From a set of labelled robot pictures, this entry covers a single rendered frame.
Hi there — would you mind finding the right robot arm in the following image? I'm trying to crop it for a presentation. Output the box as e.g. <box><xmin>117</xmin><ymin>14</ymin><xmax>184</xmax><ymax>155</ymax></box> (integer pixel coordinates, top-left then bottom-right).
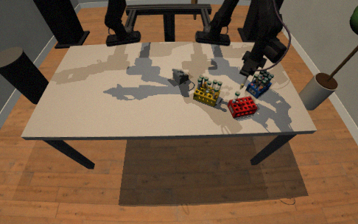
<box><xmin>105</xmin><ymin>0</ymin><xmax>139</xmax><ymax>43</ymax></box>

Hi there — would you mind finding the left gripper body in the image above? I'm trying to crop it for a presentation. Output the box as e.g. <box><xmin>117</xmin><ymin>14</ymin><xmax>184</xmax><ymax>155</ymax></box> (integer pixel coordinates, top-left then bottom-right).
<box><xmin>242</xmin><ymin>48</ymin><xmax>267</xmax><ymax>73</ymax></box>

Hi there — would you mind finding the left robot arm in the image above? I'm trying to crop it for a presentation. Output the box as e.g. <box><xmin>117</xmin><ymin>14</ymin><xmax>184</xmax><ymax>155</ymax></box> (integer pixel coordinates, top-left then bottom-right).
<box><xmin>197</xmin><ymin>0</ymin><xmax>287</xmax><ymax>63</ymax></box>

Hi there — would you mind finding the red tube rack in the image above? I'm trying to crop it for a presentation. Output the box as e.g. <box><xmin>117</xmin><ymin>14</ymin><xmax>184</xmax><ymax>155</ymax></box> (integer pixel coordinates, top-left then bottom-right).
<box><xmin>228</xmin><ymin>97</ymin><xmax>258</xmax><ymax>118</ymax></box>

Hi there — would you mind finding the yellow tube rack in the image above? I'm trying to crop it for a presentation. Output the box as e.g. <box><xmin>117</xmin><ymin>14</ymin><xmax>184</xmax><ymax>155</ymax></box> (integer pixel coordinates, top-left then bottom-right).
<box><xmin>193</xmin><ymin>85</ymin><xmax>220</xmax><ymax>107</ymax></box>

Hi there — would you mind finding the blue tube rack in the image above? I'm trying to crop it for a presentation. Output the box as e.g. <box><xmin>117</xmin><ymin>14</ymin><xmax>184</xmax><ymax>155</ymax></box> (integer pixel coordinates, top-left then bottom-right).
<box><xmin>246</xmin><ymin>81</ymin><xmax>272</xmax><ymax>99</ymax></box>

